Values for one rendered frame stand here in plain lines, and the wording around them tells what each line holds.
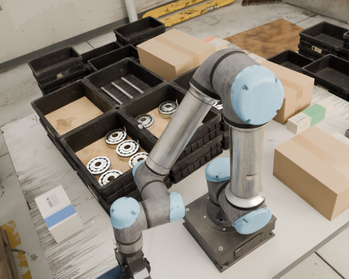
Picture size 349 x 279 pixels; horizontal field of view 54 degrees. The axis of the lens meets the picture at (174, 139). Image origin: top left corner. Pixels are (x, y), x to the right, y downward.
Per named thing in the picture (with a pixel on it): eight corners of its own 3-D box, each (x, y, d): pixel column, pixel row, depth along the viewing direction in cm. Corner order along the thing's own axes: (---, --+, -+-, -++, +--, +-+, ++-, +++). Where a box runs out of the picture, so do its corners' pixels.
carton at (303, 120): (321, 108, 177) (323, 99, 173) (330, 114, 172) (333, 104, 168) (286, 129, 169) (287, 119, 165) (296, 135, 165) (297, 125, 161)
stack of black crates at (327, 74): (368, 114, 250) (379, 73, 228) (339, 132, 241) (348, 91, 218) (323, 91, 278) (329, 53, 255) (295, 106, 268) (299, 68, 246)
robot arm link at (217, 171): (232, 174, 125) (229, 146, 117) (251, 200, 115) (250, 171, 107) (202, 187, 123) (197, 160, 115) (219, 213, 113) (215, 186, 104)
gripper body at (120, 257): (138, 249, 108) (134, 225, 101) (149, 272, 102) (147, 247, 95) (114, 260, 105) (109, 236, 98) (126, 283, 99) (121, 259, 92)
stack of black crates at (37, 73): (86, 87, 334) (70, 45, 304) (97, 101, 313) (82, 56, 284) (46, 104, 321) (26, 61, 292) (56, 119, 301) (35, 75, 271)
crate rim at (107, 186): (167, 154, 137) (166, 149, 136) (102, 194, 126) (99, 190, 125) (118, 112, 164) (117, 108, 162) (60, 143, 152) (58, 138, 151)
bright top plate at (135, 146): (143, 149, 149) (143, 148, 149) (123, 160, 146) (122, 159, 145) (132, 137, 156) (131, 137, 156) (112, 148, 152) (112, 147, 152)
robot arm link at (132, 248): (147, 238, 92) (118, 251, 89) (147, 248, 95) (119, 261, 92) (135, 218, 97) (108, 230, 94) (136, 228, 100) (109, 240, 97)
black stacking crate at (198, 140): (223, 135, 155) (222, 115, 148) (171, 169, 144) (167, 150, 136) (172, 101, 181) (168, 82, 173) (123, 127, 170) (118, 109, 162)
